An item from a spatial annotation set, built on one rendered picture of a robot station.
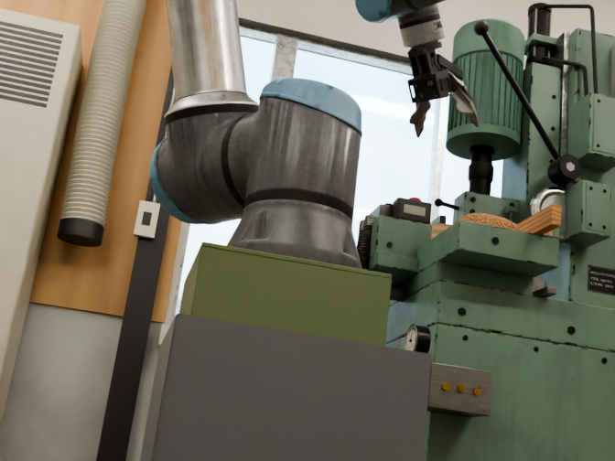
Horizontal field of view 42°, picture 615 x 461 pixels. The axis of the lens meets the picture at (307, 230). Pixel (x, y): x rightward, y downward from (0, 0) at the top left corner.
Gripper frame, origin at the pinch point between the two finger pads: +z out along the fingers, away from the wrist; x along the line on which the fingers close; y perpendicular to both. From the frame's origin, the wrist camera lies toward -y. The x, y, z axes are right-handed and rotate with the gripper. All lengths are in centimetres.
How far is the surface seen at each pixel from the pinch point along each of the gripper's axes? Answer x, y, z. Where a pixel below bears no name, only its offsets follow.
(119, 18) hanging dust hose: -146, -50, -57
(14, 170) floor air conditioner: -150, 10, -14
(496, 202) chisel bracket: 4.5, -6.7, 18.9
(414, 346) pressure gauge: 7, 46, 32
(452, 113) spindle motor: -4.8, -13.2, -2.5
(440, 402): 12, 49, 41
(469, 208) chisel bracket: 0.2, -0.9, 18.1
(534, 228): 22.4, 17.9, 19.1
